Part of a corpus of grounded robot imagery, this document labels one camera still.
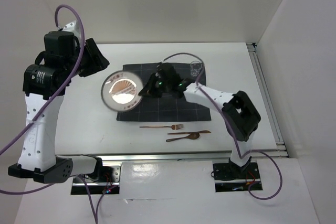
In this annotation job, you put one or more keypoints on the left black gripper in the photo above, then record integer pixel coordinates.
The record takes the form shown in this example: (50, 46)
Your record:
(97, 61)

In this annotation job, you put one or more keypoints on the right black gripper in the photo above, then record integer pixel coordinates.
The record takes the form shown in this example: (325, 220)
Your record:
(149, 89)

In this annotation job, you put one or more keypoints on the orange sunburst plate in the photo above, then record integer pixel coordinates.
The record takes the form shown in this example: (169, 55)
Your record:
(120, 91)

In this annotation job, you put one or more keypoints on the copper fork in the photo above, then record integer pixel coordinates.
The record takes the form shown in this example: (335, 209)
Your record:
(173, 127)

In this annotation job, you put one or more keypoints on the clear drinking glass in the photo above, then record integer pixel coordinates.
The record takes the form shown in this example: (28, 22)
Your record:
(195, 68)

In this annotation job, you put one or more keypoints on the copper knife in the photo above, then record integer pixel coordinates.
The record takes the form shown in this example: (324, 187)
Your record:
(199, 132)

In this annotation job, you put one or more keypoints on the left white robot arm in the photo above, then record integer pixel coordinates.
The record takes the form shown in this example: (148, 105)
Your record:
(66, 54)

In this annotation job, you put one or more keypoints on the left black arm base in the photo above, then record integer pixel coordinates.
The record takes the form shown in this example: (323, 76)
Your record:
(107, 182)

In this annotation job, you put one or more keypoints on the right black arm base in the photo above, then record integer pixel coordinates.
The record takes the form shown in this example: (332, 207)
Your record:
(228, 180)

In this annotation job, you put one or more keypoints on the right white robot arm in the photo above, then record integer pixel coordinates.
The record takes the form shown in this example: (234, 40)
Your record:
(237, 110)

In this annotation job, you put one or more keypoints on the copper spoon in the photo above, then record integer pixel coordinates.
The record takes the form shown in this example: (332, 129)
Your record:
(193, 136)

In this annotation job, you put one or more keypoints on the front aluminium rail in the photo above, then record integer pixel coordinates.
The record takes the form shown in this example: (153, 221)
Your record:
(166, 157)

